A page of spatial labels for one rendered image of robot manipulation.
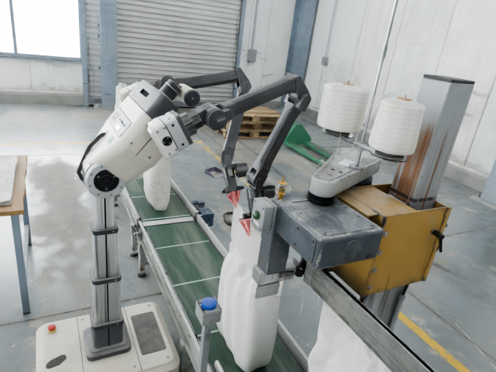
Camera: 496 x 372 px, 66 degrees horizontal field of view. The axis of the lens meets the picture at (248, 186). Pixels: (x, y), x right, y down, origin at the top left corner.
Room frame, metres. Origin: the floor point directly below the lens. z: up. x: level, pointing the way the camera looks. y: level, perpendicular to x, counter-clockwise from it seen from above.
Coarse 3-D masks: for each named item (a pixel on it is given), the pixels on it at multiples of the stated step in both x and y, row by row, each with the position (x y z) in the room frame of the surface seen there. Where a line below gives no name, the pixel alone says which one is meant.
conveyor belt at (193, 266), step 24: (168, 240) 2.33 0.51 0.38; (192, 240) 2.38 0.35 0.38; (168, 264) 2.04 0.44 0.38; (192, 264) 2.08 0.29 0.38; (216, 264) 2.11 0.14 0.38; (192, 288) 1.84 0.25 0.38; (216, 288) 1.87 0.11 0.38; (192, 312) 1.64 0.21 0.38; (216, 336) 1.49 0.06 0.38; (288, 360) 1.40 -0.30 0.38
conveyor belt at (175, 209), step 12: (132, 180) 3.30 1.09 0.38; (132, 192) 3.05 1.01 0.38; (144, 192) 3.08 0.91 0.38; (144, 204) 2.83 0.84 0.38; (168, 204) 2.89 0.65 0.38; (180, 204) 2.92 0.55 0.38; (144, 216) 2.63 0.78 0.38; (156, 216) 2.66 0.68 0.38; (168, 216) 2.68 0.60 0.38; (180, 216) 2.72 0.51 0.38
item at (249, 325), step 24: (240, 216) 1.61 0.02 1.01; (240, 240) 1.56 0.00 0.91; (240, 264) 1.46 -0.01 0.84; (240, 288) 1.37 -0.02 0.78; (240, 312) 1.34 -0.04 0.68; (264, 312) 1.29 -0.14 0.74; (240, 336) 1.32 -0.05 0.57; (264, 336) 1.29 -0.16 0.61; (240, 360) 1.30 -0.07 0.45; (264, 360) 1.31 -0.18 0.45
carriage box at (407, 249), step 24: (360, 192) 1.29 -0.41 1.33; (384, 192) 1.40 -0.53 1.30; (384, 216) 1.09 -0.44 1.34; (408, 216) 1.14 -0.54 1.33; (432, 216) 1.21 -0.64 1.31; (384, 240) 1.10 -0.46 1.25; (408, 240) 1.16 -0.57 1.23; (432, 240) 1.23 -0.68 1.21; (360, 264) 1.12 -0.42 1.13; (384, 264) 1.12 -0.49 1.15; (408, 264) 1.18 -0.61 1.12; (360, 288) 1.10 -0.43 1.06; (384, 288) 1.14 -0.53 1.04
